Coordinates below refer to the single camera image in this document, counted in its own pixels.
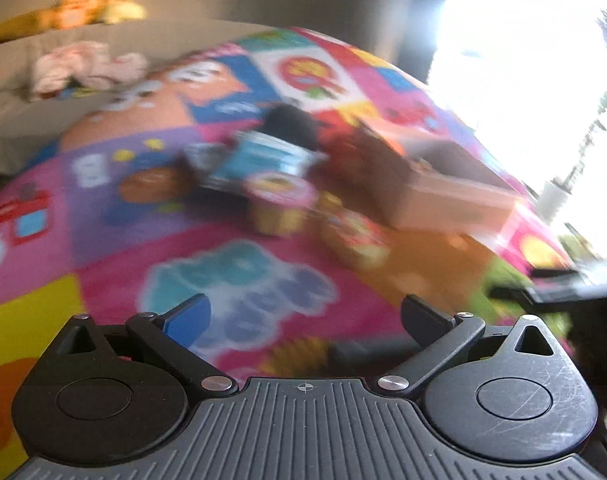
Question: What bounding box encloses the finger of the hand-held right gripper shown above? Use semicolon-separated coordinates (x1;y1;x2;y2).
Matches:
488;285;541;305
531;267;581;282

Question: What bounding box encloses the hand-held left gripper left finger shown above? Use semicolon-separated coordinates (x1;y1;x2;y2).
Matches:
42;294;239;398

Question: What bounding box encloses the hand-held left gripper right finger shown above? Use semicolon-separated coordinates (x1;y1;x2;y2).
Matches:
377;294;567;401

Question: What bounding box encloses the pink cardboard box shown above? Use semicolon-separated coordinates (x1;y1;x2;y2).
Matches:
363;120;521;236

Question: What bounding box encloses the teal snack packet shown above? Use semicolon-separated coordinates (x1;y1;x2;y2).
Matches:
204;130;329;193

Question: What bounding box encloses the black round object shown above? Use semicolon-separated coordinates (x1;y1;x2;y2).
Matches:
264;105;319;153

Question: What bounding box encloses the colourful printed play mat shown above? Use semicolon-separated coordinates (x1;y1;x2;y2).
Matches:
0;27;584;480

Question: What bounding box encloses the white plant pot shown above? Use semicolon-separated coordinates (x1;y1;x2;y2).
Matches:
538;180;571;221

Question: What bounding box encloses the red round tin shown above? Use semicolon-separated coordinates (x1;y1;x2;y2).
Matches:
318;207;391;271

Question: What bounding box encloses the yellow cup with pink rim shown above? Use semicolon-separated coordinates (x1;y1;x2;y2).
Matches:
244;172;319;238

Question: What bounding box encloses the silver dark snack packet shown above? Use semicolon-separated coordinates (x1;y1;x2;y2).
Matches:
178;142;229;186

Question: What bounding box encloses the grey sofa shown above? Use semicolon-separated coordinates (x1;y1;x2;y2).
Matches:
0;20;264;176

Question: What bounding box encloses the pink white crumpled cloth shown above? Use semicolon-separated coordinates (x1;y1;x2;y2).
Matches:
31;42;149;101

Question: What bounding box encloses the yellow green plush toy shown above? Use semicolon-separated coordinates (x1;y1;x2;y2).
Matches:
104;0;148;26

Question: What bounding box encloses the orange tiger plush toy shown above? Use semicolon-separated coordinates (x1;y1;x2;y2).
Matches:
0;0;112;46

